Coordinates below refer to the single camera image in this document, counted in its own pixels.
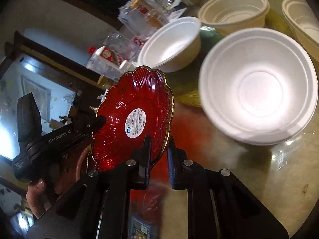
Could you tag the cream plastic ribbed bowl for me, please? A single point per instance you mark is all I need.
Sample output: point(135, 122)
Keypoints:
point(228, 16)

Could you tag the red capped white bottle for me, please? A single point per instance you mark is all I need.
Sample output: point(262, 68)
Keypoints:
point(105, 53)

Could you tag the clear plastic bag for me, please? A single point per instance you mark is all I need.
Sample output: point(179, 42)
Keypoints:
point(144, 17)

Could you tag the clear glass pitcher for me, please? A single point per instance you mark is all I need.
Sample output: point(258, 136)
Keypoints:
point(122, 47)

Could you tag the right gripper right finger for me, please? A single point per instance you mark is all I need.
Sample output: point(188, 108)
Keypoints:
point(181, 168)

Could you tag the large white foam bowl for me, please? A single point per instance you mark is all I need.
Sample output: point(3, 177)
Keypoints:
point(258, 86)

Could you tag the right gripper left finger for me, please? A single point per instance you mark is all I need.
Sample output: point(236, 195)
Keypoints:
point(139, 166)

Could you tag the small white foam bowl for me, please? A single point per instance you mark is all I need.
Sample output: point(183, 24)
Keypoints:
point(173, 47)

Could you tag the person's left hand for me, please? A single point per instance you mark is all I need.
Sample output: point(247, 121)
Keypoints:
point(37, 199)

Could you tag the gold glitter round placemat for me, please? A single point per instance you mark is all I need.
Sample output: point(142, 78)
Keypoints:
point(184, 82)

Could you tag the red glass scalloped plate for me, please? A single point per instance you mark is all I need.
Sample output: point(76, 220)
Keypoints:
point(141, 104)

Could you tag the green round turntable base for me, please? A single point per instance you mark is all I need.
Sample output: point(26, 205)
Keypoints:
point(210, 36)

